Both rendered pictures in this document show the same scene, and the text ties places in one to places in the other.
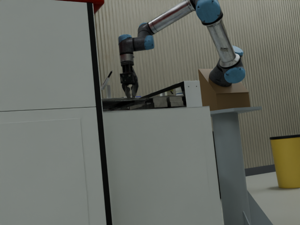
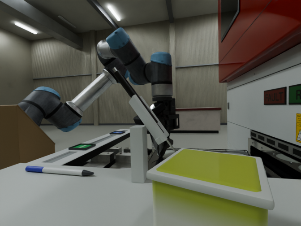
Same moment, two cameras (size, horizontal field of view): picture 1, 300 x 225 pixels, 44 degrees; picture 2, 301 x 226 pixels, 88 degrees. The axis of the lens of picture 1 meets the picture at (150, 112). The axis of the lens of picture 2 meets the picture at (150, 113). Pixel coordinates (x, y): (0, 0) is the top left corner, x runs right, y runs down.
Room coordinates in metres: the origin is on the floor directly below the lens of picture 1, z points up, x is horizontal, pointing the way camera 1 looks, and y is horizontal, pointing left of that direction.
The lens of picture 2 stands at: (2.48, 0.41, 1.08)
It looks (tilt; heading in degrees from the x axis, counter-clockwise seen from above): 2 degrees down; 218
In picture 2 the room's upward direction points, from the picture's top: 2 degrees counter-clockwise
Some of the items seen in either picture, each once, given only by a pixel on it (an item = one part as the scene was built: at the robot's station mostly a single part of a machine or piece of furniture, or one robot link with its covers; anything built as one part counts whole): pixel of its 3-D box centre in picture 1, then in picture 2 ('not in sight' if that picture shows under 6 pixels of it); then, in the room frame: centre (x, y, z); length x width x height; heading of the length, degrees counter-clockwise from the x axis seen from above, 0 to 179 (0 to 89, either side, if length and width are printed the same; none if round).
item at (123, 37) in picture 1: (126, 45); (160, 69); (2.02, 0.09, 1.21); 0.09 x 0.08 x 0.11; 82
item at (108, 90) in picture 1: (105, 88); (148, 137); (2.30, 0.26, 1.03); 0.06 x 0.04 x 0.13; 116
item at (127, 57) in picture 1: (127, 59); (161, 92); (2.02, 0.09, 1.13); 0.08 x 0.08 x 0.05
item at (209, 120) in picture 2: not in sight; (191, 118); (-4.51, -2.68, 0.49); 2.63 x 2.13 x 0.99; 26
